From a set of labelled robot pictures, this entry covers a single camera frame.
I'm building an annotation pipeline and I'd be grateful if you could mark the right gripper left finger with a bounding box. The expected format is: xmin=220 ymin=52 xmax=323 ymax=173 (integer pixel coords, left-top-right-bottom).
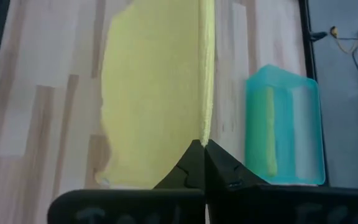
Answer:
xmin=47 ymin=139 xmax=206 ymax=224

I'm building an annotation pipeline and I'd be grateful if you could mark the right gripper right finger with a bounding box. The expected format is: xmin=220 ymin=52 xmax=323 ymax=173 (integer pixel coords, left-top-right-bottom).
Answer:
xmin=204 ymin=139 xmax=358 ymax=224

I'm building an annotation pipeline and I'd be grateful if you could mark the yellow microfiber towel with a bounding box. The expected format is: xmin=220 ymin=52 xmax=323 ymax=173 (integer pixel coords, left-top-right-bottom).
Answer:
xmin=94 ymin=0 xmax=216 ymax=190

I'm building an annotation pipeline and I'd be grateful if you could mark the teal translucent plastic basket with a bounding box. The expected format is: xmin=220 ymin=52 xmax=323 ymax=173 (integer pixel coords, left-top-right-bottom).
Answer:
xmin=244 ymin=64 xmax=326 ymax=186

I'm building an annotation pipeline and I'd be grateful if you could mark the black metal table frame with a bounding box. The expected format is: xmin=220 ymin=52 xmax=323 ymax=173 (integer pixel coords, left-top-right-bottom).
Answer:
xmin=0 ymin=0 xmax=329 ymax=187

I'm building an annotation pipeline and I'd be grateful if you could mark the yellow cable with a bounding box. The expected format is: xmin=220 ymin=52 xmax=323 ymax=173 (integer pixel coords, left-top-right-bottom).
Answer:
xmin=329 ymin=26 xmax=358 ymax=54

